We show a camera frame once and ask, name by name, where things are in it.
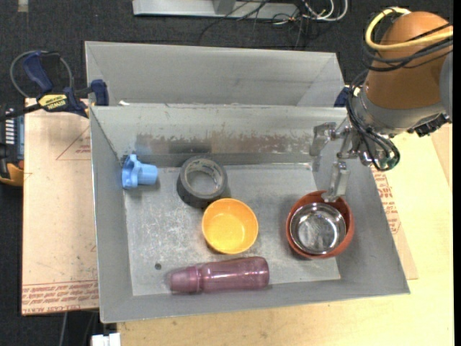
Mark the orange plastic bowl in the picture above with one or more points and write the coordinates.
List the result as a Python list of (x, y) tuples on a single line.
[(230, 227)]

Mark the pink plastic baby bottle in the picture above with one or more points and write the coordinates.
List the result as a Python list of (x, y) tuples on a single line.
[(230, 274)]

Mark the grey metal bin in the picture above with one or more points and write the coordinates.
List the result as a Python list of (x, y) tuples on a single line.
[(173, 229)]

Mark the blue plastic fitting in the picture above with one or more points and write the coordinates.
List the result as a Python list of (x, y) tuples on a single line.
[(137, 173)]

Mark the brown cardboard board red print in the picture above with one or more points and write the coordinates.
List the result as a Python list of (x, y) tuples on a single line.
[(57, 211)]

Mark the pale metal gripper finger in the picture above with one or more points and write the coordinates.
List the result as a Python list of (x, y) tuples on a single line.
[(340, 178), (321, 133)]

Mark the red-brown bowl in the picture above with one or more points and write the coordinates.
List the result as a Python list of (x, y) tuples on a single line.
[(350, 225)]

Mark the shiny steel bowl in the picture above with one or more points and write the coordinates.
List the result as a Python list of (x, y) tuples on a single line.
[(317, 229)]

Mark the black tape roll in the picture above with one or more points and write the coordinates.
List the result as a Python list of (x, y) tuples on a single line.
[(187, 193)]

